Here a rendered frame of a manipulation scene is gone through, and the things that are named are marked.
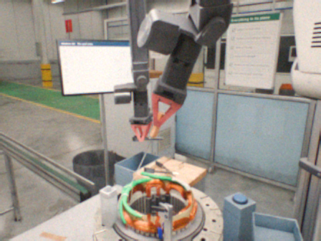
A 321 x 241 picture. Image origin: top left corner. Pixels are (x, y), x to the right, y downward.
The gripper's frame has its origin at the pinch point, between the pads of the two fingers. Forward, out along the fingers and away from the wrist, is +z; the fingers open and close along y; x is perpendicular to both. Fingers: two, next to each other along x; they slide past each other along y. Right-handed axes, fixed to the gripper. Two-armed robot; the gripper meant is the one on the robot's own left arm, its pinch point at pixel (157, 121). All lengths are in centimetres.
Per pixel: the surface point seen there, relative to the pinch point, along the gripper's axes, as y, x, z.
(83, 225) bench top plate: -28, -13, 66
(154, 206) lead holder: 13.7, 4.7, 11.1
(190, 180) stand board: -21.2, 18.2, 23.8
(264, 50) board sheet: -210, 80, -32
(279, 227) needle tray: -3.4, 40.5, 17.2
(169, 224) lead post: 14.6, 8.6, 13.0
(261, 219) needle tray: -4.4, 36.1, 17.6
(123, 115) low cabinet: -244, -36, 101
